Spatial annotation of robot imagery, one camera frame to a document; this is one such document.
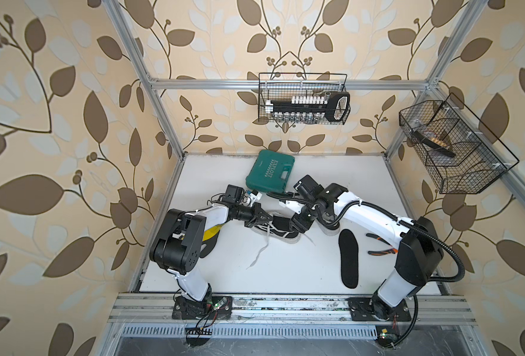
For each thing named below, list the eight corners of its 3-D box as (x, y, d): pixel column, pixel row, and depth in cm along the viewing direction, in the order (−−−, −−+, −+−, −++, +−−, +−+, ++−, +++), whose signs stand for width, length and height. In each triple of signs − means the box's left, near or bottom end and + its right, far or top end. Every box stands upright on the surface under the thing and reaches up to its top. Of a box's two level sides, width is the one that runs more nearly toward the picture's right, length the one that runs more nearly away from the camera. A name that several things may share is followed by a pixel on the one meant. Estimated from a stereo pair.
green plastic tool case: (243, 187, 108) (242, 182, 105) (258, 154, 122) (258, 148, 119) (285, 196, 104) (285, 191, 101) (295, 161, 119) (296, 156, 116)
